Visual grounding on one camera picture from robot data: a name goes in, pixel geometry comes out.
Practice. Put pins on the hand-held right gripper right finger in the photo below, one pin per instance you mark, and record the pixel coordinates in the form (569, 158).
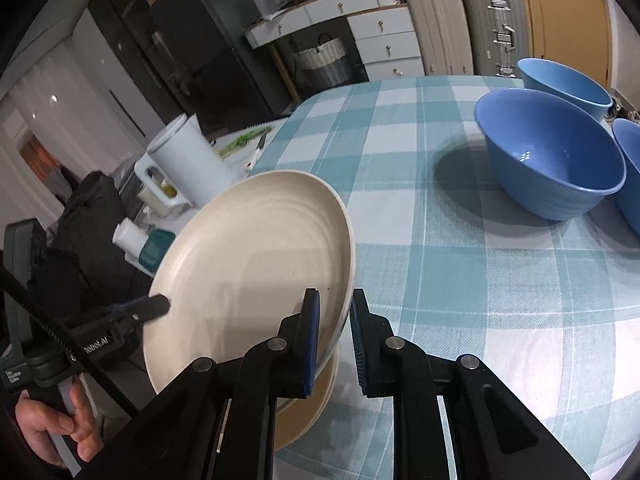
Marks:
(358, 347)

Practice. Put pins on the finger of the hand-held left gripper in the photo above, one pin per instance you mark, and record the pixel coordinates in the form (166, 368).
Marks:
(147, 306)

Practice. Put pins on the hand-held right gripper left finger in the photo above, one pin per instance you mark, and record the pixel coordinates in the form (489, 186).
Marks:
(311, 345)

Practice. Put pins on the large cream plate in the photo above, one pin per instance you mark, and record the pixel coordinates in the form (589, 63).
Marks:
(300, 420)

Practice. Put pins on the blue bowl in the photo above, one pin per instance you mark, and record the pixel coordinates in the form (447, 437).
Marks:
(631, 175)
(575, 85)
(550, 180)

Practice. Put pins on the person's left hand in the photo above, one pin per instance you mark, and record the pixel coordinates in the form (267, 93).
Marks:
(45, 425)

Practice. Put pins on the teal box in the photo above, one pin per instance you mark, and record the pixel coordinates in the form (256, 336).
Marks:
(155, 250)

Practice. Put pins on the white jar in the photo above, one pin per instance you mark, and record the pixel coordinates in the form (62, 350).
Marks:
(129, 237)

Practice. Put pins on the dark cloth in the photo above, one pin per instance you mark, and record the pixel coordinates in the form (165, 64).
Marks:
(95, 240)

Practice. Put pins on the white electric kettle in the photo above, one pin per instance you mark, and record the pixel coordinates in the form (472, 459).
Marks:
(190, 165)

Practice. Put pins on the black pen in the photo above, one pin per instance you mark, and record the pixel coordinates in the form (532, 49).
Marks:
(256, 152)

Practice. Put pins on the green packet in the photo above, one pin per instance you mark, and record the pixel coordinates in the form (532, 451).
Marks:
(245, 140)

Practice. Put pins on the black cabinet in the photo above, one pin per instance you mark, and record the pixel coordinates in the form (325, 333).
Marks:
(130, 35)

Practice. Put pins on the dark grey fridge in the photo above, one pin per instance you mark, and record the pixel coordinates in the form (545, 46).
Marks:
(215, 45)

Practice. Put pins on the white and grey basket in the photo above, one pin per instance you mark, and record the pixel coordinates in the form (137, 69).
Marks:
(325, 62)

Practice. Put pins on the white desk with drawers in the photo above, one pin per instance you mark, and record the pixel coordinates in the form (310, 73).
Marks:
(385, 25)

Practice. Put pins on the beige suitcase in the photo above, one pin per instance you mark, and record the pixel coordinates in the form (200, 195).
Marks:
(437, 25)

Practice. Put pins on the silver suitcase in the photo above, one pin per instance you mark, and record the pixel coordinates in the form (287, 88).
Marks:
(495, 25)

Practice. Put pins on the wooden door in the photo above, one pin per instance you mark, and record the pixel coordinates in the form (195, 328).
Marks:
(570, 20)

